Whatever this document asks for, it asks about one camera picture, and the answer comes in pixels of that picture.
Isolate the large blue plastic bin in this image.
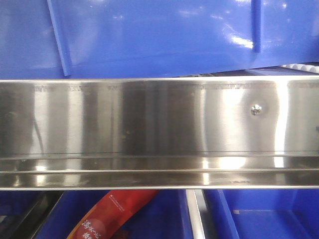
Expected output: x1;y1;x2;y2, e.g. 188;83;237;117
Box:
0;0;319;79

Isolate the lower left blue bin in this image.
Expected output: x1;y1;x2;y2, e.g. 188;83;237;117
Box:
36;190;193;239

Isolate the lower right blue bin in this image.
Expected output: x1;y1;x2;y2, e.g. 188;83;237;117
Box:
204;189;319;239

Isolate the red snack package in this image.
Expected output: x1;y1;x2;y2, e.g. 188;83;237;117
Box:
68;189;159;239

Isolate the steel shelf divider post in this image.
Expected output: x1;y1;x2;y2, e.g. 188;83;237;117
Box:
186;189;214;239

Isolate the silver screw in rail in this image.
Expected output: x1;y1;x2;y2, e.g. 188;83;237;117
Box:
251;104;262;116

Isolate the stainless steel shelf rail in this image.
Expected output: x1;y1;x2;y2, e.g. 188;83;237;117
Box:
0;76;319;190

